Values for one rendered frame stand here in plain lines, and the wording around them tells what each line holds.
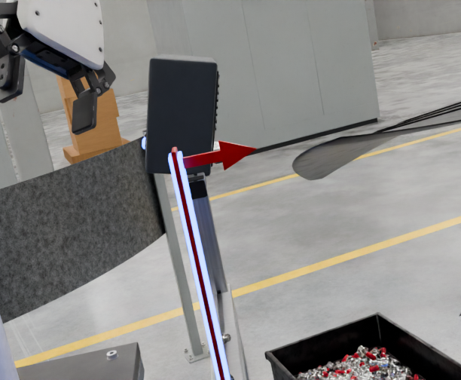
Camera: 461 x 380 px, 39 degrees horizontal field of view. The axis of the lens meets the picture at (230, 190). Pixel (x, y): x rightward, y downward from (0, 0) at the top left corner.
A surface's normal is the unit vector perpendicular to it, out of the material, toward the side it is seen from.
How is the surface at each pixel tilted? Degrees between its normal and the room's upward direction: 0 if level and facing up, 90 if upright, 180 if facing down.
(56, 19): 78
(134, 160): 90
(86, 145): 90
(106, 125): 90
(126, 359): 0
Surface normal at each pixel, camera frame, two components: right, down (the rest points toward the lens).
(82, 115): -0.59, -0.25
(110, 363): -0.18, -0.96
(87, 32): 0.81, -0.26
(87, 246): 0.78, 0.00
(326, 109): 0.34, 0.16
